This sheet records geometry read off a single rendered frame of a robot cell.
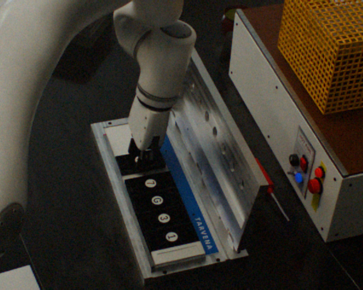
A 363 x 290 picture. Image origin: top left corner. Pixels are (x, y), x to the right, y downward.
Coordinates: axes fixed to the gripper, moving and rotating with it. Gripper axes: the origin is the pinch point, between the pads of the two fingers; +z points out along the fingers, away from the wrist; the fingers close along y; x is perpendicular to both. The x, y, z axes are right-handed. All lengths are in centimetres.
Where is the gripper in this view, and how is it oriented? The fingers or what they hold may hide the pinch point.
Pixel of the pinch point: (140, 154)
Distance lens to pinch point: 160.8
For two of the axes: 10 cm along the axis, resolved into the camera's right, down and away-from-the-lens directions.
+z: -2.4, 7.4, 6.3
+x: 9.2, -0.3, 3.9
